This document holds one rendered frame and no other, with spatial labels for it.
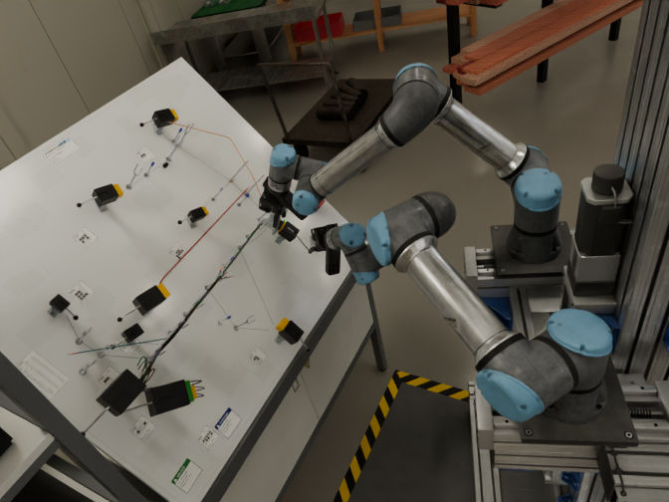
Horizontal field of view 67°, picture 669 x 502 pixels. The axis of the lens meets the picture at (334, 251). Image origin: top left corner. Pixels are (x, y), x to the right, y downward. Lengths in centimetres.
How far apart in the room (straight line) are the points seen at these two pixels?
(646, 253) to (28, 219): 152
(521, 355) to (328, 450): 165
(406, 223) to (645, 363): 66
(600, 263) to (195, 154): 132
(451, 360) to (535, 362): 174
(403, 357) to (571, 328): 178
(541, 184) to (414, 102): 41
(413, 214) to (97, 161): 103
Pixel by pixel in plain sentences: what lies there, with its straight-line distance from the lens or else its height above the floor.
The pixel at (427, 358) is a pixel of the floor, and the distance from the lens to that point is 275.
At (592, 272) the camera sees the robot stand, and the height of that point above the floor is 133.
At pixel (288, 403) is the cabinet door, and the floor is 69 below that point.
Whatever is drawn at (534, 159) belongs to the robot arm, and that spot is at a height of 139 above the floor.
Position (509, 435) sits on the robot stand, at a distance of 126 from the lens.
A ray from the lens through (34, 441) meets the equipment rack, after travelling 112.
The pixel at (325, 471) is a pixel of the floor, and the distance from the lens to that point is 250.
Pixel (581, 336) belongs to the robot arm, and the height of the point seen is 139.
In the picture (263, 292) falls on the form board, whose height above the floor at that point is 104.
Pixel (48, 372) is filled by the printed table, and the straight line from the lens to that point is 152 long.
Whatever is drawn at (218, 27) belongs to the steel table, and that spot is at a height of 88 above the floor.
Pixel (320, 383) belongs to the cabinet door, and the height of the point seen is 56.
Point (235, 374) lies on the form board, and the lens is 165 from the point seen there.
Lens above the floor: 220
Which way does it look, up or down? 39 degrees down
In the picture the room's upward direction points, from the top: 14 degrees counter-clockwise
